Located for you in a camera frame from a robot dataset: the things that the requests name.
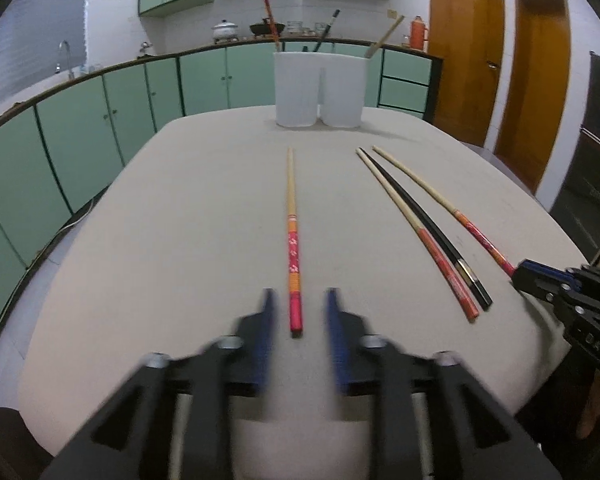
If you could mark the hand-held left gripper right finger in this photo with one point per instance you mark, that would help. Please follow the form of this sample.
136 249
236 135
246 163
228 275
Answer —
336 330

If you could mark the white cooking pot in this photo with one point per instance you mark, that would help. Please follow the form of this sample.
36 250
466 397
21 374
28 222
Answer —
225 31

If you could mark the white two-compartment utensil holder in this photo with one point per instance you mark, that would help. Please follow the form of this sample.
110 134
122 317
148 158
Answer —
320 90

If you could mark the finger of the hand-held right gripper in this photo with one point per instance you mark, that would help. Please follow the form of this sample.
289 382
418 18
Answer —
537 280

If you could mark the stack of bowls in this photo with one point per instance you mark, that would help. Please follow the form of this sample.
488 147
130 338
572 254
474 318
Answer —
294 27

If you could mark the grey window blind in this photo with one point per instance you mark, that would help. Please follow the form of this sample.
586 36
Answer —
45 35

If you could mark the green lower kitchen cabinets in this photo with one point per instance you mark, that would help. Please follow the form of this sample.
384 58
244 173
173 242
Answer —
80 135

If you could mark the black wok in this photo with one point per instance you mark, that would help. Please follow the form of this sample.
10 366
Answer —
260 27

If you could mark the black spoon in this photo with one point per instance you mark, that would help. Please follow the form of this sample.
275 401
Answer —
327 30

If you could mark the chrome kitchen faucet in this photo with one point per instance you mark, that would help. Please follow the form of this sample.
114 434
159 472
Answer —
67 60

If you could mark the black chopstick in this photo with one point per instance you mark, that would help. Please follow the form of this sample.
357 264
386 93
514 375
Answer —
430 225

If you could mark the patterned cup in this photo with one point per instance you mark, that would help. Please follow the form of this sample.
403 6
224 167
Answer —
319 29

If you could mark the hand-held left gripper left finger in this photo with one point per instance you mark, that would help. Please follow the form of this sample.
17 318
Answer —
262 330

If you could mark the person's dark trouser leg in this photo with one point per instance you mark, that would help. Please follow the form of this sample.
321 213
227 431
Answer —
5 440

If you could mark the orange thermos flask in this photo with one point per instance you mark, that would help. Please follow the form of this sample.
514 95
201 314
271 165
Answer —
418 34

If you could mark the black glass-front cabinet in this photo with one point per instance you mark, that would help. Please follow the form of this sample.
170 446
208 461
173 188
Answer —
590 160

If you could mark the person's right hand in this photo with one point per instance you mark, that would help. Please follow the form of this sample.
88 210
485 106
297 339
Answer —
597 405

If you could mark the narrow wooden door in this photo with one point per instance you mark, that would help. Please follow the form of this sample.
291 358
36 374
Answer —
535 90

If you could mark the wide wooden door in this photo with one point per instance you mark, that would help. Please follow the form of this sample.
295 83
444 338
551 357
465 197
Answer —
465 50

